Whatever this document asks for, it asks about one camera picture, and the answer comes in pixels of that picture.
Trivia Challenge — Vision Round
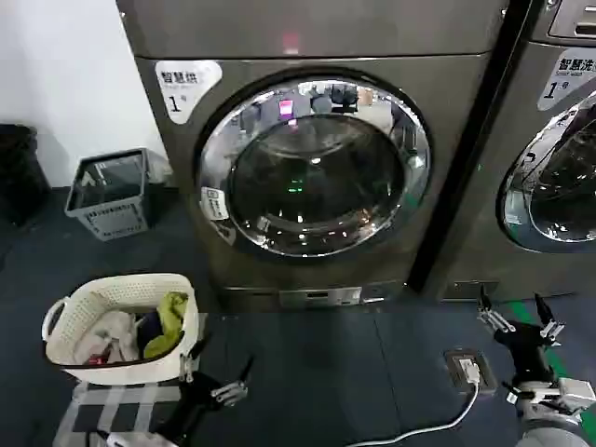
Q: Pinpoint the white cloth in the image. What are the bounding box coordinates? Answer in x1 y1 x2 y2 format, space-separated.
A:
74 309 141 365

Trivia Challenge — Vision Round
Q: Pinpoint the black bin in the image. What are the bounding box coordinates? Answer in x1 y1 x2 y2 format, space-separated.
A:
0 122 53 228

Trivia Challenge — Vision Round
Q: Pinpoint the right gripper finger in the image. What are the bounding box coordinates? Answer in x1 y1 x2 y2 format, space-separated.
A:
476 283 517 334
534 291 565 346

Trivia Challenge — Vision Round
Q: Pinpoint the yellow-green cloth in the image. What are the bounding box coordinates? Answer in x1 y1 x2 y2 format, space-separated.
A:
142 291 189 360

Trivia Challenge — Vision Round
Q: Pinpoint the grey dryer with drawer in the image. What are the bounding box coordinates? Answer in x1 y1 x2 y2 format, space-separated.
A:
436 0 596 303

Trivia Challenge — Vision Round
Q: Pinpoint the grey front-load dryer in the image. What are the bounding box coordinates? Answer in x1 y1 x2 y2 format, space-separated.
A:
115 0 533 314

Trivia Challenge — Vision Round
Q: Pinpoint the round glass dryer door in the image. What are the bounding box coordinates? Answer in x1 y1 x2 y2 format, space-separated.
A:
194 68 432 258

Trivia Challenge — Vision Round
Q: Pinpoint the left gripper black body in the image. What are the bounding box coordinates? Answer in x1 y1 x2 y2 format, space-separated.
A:
176 370 225 423

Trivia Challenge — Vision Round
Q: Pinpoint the white woven laundry basket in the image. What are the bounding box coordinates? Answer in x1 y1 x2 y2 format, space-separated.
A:
41 272 203 387

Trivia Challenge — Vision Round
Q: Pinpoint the white plug with cable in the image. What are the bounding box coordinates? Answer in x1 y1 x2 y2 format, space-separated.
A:
346 357 482 447

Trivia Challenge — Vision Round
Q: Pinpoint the white label sticker with number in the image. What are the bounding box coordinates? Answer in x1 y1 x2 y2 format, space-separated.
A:
535 43 596 113

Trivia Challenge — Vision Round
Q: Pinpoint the round chrome glass door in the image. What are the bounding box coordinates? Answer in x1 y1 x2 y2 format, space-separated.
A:
494 87 596 256

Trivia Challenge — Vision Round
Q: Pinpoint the small white door sticker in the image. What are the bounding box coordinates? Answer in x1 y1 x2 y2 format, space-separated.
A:
199 185 230 222

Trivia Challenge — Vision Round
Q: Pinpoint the grey plastic crate basket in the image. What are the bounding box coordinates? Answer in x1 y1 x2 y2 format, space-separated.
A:
63 147 151 242

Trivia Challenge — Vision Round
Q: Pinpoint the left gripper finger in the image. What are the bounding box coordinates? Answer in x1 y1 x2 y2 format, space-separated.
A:
210 355 257 405
178 332 210 384

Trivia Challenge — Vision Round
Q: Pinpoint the floor power socket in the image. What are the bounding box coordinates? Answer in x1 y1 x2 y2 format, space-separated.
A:
443 348 498 398

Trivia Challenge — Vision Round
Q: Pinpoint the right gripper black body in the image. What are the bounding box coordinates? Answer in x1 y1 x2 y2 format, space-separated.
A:
492 319 556 384

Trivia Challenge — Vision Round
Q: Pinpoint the dark blue cloth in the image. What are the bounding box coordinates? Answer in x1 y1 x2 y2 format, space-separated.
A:
135 310 164 355

